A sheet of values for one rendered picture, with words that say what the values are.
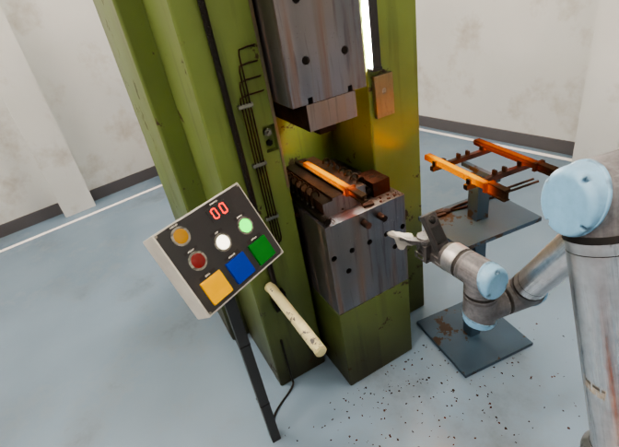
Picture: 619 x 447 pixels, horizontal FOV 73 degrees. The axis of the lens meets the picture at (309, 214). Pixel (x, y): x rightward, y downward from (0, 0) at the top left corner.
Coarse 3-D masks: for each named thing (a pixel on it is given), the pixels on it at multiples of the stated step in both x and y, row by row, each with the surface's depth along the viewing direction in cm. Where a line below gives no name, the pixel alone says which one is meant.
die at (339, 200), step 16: (320, 160) 193; (288, 176) 186; (304, 176) 181; (320, 176) 176; (336, 176) 174; (304, 192) 171; (320, 192) 168; (336, 192) 164; (320, 208) 163; (336, 208) 163
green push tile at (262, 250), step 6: (258, 240) 134; (264, 240) 135; (252, 246) 132; (258, 246) 133; (264, 246) 135; (270, 246) 136; (252, 252) 131; (258, 252) 132; (264, 252) 134; (270, 252) 135; (258, 258) 132; (264, 258) 133
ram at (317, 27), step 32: (256, 0) 132; (288, 0) 124; (320, 0) 128; (352, 0) 134; (288, 32) 128; (320, 32) 132; (352, 32) 138; (288, 64) 131; (320, 64) 137; (352, 64) 142; (288, 96) 137; (320, 96) 141
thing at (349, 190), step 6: (306, 162) 189; (312, 168) 183; (318, 168) 182; (324, 174) 175; (330, 174) 174; (330, 180) 171; (336, 180) 169; (342, 186) 164; (348, 186) 161; (354, 186) 161; (348, 192) 161; (354, 192) 157; (360, 192) 156; (354, 198) 158; (360, 198) 156
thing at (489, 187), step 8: (432, 160) 176; (440, 160) 172; (448, 168) 167; (456, 168) 165; (464, 176) 159; (472, 176) 157; (480, 184) 152; (488, 184) 149; (496, 184) 147; (488, 192) 150; (496, 192) 147; (504, 192) 143; (504, 200) 144
